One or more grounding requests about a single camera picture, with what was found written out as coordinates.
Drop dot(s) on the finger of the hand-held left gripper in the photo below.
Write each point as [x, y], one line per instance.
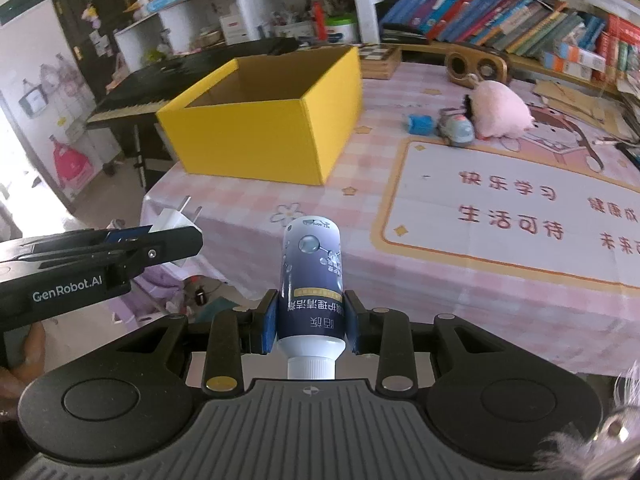
[165, 247]
[127, 233]

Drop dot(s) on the white tub green lid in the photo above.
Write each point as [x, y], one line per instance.
[342, 32]

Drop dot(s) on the upright red books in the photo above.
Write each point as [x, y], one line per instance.
[620, 45]

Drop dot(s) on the pink plush toy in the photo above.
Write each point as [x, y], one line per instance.
[500, 110]

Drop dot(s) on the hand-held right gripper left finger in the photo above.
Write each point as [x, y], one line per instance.
[270, 322]

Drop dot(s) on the brown retro radio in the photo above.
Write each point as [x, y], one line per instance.
[480, 62]

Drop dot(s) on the white pen cup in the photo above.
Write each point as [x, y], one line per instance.
[295, 31]

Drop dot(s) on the yellow cardboard box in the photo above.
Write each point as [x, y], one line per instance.
[250, 140]

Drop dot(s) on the white bookshelf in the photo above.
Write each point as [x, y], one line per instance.
[365, 5]

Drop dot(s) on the grey toy car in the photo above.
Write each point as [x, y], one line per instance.
[457, 130]

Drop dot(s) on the white box red label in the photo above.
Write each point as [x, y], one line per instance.
[234, 27]

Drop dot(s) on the pile of papers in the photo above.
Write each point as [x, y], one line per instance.
[631, 105]

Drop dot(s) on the blue crumpled wrapper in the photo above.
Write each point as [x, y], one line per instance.
[421, 124]

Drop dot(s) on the blue tissue pack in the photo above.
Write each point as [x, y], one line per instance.
[162, 2]

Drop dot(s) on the row of colourful books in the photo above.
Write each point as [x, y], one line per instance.
[475, 10]

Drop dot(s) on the black keyboard piano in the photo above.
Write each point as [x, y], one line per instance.
[165, 80]

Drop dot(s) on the white charger plug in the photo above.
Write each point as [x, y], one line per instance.
[172, 220]

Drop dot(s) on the pink printed desktop cloth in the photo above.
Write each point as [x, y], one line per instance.
[450, 270]

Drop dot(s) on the dark blue spray bottle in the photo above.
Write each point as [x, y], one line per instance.
[310, 280]

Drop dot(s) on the black binder clip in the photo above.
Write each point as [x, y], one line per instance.
[467, 102]

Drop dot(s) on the wooden chess board box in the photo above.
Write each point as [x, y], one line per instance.
[380, 65]

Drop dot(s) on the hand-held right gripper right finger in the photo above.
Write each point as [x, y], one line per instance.
[351, 325]

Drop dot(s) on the grey fluffy cloth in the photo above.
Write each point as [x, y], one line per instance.
[600, 450]

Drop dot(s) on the flat brown envelopes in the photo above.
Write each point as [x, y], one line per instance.
[565, 97]

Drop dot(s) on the orange white medicine box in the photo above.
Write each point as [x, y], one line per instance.
[582, 56]
[565, 67]

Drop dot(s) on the black keyboard stand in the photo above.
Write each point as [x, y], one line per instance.
[140, 160]

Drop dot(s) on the person's left hand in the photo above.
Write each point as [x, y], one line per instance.
[30, 355]

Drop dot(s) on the red bottle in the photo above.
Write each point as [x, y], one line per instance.
[318, 20]

